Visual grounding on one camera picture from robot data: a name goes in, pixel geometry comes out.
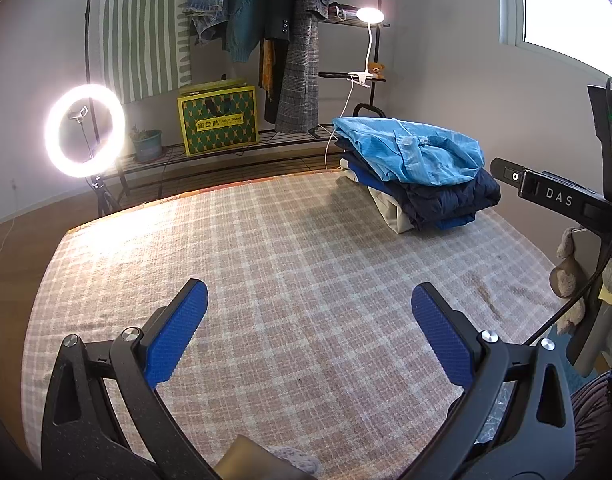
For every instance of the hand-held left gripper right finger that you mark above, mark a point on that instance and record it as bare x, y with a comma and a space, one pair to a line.
443, 332

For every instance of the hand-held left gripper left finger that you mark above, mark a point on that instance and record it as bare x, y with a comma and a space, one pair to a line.
178, 330

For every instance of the green striped white cloth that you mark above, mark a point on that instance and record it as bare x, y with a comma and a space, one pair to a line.
146, 35

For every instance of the potted plant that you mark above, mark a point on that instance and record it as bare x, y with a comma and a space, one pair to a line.
148, 147

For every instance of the folded blue garment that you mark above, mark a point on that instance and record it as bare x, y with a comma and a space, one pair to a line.
456, 222

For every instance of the light blue jacket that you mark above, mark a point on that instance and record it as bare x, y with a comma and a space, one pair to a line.
411, 150

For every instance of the person's striped pants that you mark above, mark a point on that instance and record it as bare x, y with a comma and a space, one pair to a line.
596, 410

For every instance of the window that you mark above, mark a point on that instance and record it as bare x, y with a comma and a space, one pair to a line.
576, 5

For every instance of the yellow storage box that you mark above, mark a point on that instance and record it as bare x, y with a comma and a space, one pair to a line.
218, 120

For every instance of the black metal clothes rack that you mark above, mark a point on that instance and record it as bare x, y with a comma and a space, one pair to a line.
226, 152

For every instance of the white clip lamp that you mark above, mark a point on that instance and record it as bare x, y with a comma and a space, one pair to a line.
370, 14

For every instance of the black coat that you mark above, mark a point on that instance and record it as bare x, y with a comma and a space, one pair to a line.
278, 0

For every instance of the brown cardboard piece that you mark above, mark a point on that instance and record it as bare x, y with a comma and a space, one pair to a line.
241, 460

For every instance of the teal knit jacket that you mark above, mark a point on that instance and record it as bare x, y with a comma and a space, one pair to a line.
243, 10

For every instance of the blue floor mat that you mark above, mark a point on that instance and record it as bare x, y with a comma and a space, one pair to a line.
563, 336

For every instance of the small teddy bear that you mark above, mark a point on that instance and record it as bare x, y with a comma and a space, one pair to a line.
377, 69

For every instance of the orange scarf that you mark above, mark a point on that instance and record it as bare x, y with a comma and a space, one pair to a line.
267, 65

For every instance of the person's right hand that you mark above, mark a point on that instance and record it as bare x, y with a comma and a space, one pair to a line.
568, 290

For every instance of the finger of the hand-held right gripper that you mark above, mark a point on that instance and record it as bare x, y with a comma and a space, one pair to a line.
536, 187

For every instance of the folded beige garment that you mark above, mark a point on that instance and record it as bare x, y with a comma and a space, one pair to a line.
391, 210

